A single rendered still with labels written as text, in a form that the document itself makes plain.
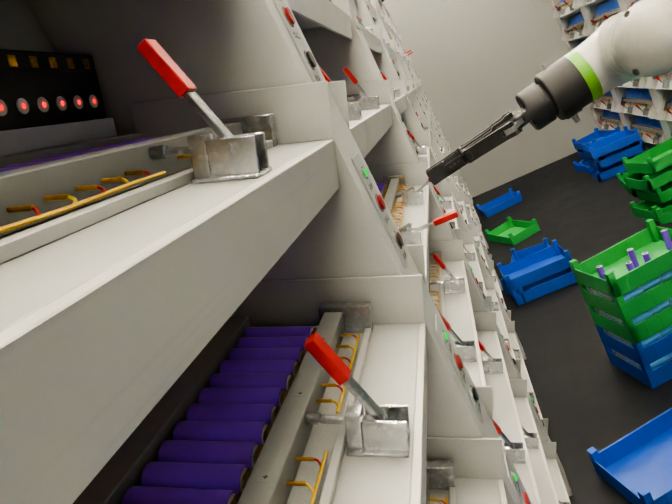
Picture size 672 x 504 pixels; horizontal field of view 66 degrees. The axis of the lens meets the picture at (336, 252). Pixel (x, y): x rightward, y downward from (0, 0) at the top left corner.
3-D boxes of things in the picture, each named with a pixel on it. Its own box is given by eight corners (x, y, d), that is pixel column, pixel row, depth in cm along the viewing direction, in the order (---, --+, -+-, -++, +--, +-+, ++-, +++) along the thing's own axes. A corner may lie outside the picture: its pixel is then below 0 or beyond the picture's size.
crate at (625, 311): (664, 260, 170) (657, 239, 169) (715, 274, 151) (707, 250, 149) (585, 303, 170) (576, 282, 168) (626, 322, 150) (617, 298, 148)
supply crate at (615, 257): (657, 239, 169) (649, 218, 167) (707, 250, 149) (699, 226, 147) (576, 282, 168) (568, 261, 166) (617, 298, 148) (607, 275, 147)
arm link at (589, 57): (663, 57, 89) (630, 2, 88) (695, 49, 77) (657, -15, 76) (586, 106, 94) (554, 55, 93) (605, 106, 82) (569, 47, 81)
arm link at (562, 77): (554, 53, 91) (567, 50, 83) (588, 108, 93) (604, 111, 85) (523, 75, 93) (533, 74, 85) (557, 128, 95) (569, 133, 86)
